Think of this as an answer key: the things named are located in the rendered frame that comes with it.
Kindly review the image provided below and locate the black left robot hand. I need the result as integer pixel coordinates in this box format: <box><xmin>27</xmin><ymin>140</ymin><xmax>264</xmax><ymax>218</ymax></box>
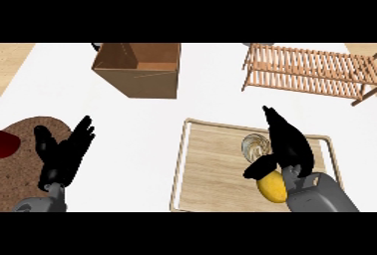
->
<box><xmin>33</xmin><ymin>115</ymin><xmax>98</xmax><ymax>193</ymax></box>

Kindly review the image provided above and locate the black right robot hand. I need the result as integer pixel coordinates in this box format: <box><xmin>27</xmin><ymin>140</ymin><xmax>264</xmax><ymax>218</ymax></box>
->
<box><xmin>241</xmin><ymin>105</ymin><xmax>317</xmax><ymax>180</ymax></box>

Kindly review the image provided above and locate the pale wooden tray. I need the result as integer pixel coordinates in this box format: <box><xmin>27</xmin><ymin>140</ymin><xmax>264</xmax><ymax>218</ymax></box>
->
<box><xmin>169</xmin><ymin>118</ymin><xmax>345</xmax><ymax>213</ymax></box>

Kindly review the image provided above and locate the wooden slatted tiered shelf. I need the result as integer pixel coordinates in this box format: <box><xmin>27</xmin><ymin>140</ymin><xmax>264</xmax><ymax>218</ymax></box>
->
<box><xmin>240</xmin><ymin>43</ymin><xmax>377</xmax><ymax>108</ymax></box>

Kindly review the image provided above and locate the brown round placemat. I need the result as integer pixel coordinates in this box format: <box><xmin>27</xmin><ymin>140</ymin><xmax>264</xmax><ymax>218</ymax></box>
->
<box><xmin>0</xmin><ymin>116</ymin><xmax>76</xmax><ymax>213</ymax></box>

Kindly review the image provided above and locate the dark red plate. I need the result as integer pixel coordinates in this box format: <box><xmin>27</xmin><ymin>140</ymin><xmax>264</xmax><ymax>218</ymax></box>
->
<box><xmin>0</xmin><ymin>129</ymin><xmax>23</xmax><ymax>159</ymax></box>

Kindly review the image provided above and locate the yellow lemon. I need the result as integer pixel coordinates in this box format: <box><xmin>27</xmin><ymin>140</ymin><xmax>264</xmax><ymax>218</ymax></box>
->
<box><xmin>255</xmin><ymin>169</ymin><xmax>289</xmax><ymax>204</ymax></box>

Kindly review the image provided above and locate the brown cardboard box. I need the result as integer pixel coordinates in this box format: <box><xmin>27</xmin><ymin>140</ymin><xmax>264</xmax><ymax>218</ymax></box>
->
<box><xmin>91</xmin><ymin>43</ymin><xmax>184</xmax><ymax>100</ymax></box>

